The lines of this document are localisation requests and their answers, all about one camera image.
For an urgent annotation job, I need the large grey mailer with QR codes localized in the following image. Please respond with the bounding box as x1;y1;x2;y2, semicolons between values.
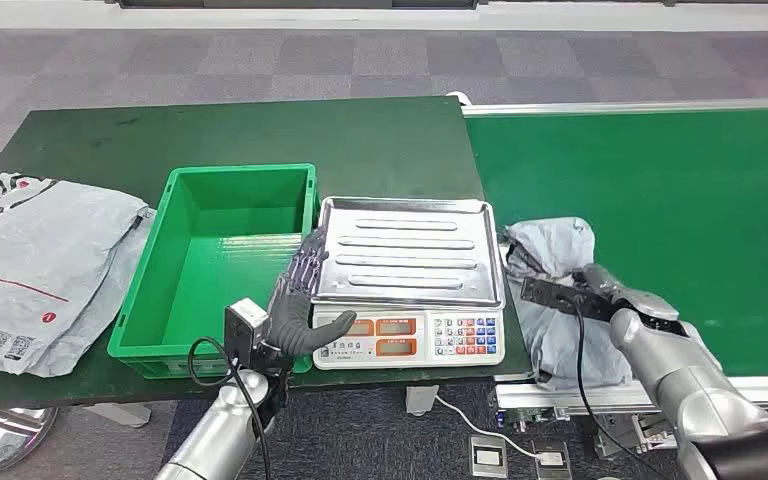
0;180;150;374

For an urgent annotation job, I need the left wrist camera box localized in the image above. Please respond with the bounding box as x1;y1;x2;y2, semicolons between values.
223;298;271;369

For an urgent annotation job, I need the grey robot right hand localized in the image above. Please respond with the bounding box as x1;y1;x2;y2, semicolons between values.
582;262;681;323

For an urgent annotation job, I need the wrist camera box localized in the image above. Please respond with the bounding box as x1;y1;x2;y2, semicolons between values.
521;276;617;324
223;298;271;369

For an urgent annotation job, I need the white power cable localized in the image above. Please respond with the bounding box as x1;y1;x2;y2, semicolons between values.
433;395;544;460

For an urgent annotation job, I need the green conveyor belt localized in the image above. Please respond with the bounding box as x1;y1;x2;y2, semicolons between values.
446;91;768;458

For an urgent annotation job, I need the large grey mailer with black print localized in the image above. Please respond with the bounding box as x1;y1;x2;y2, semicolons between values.
0;173;157;379

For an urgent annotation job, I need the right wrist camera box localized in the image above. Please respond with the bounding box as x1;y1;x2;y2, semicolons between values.
521;276;617;324

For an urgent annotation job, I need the silver floor socket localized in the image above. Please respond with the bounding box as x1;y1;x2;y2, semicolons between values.
468;435;509;479
532;439;572;480

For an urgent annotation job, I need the white electronic scale body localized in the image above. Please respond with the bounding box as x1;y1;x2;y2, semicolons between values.
311;301;507;371

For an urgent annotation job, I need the grey parcel bag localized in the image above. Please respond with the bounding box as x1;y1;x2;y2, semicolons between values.
501;217;634;392

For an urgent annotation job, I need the steel scale tray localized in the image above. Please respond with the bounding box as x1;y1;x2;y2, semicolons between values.
311;196;507;309

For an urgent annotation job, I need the white table leg block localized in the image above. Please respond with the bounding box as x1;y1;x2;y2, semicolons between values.
405;385;440;417

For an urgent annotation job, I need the black right camera cable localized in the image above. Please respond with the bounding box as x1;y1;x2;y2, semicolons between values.
572;301;673;480

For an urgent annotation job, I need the black camera cable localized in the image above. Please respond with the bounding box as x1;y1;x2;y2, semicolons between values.
187;337;273;480
572;301;673;480

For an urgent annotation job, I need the green plastic crate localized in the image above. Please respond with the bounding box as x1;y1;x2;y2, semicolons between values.
106;163;320;380

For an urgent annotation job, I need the round chrome base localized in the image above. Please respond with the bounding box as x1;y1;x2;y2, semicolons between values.
0;407;59;475

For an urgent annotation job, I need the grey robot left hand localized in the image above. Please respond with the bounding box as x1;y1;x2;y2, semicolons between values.
264;226;358;359

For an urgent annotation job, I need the black left camera cable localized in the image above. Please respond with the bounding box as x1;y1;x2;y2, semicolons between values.
187;337;273;480

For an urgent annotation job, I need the white table foot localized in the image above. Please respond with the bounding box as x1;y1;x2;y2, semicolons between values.
82;402;152;429

